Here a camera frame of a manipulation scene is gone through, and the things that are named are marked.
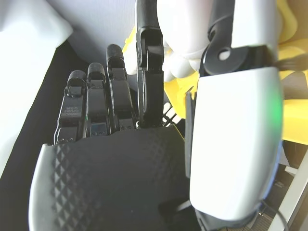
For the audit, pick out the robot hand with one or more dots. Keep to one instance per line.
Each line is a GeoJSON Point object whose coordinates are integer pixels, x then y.
{"type": "Point", "coordinates": [120, 180]}

